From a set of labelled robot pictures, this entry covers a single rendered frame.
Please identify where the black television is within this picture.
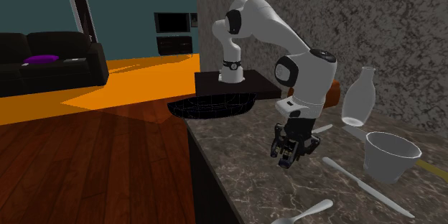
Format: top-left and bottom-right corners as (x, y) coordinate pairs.
(154, 11), (192, 34)

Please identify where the black sofa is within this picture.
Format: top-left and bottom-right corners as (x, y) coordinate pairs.
(0, 31), (110, 98)

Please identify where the black mesh basket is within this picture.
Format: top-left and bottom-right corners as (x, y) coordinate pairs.
(167, 92), (258, 120)

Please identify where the white bottle vase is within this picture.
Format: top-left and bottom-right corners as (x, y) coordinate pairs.
(341, 66), (377, 128)

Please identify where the white cup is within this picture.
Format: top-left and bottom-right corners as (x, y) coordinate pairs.
(363, 131), (423, 185)

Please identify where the white spoon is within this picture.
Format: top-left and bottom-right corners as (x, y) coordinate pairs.
(271, 199), (335, 224)

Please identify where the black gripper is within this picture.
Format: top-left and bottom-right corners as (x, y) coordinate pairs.
(270, 116), (322, 169)

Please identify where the dark doorway with white frame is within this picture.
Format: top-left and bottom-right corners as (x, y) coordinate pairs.
(65, 0), (99, 45)

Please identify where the orange brown round object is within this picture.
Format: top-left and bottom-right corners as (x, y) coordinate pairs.
(286, 78), (342, 110)

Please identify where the small silver utensil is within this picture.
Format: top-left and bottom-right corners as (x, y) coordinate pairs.
(311, 123), (334, 134)

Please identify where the dark television cabinet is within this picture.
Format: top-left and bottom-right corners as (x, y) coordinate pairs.
(156, 35), (194, 57)

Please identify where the dark robot stand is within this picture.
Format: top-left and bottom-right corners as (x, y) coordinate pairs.
(194, 69), (283, 101)

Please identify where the white table knife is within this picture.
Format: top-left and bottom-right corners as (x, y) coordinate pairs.
(322, 156), (416, 219)

